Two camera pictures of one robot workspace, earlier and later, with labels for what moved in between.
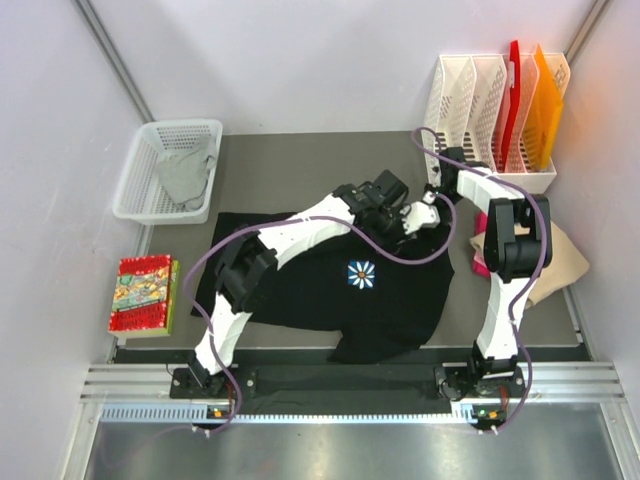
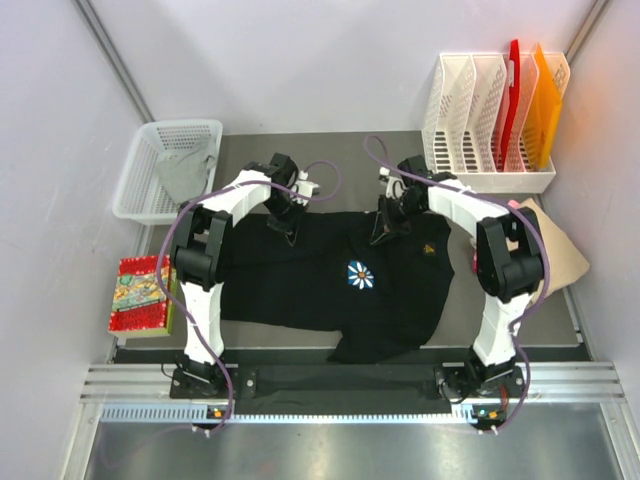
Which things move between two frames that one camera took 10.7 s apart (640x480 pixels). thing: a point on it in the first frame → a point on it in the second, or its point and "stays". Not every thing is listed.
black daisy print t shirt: (374, 301) stays
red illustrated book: (145, 296) stays
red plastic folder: (514, 78) stays
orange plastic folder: (544, 119) stays
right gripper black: (432, 187) → (385, 226)
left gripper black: (395, 238) → (288, 228)
